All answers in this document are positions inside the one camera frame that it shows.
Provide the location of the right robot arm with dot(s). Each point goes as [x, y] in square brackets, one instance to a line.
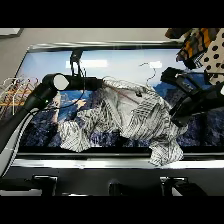
[200, 103]

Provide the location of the black and white striped shirt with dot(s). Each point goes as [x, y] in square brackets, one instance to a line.
[133, 116]

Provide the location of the brown and orange patterned garment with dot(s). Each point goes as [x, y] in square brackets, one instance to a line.
[196, 41]

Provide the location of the white black-dotted garment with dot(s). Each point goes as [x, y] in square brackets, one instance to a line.
[216, 63]

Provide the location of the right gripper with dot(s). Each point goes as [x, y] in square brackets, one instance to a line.
[178, 81]

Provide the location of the silver frame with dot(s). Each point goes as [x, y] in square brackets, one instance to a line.
[100, 163]

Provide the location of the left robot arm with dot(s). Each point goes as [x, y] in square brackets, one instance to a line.
[40, 96]

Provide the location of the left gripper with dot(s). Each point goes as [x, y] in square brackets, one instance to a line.
[88, 83]

